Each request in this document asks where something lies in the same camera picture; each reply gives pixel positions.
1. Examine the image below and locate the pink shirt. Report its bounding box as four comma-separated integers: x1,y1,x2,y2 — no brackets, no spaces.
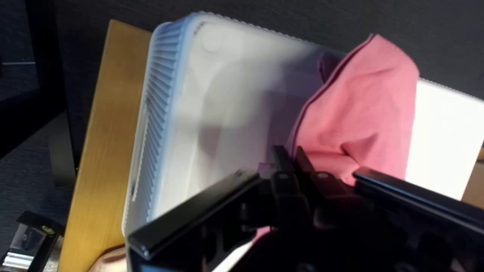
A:
211,33,421,272

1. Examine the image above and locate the white plastic laundry basket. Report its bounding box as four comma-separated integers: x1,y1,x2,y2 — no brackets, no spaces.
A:
122,11,484,239

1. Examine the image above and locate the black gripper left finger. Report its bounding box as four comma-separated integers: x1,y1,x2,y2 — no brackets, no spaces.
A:
128,144,326,272

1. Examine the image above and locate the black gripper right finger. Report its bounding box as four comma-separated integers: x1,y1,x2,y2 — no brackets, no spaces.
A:
294,145,484,272

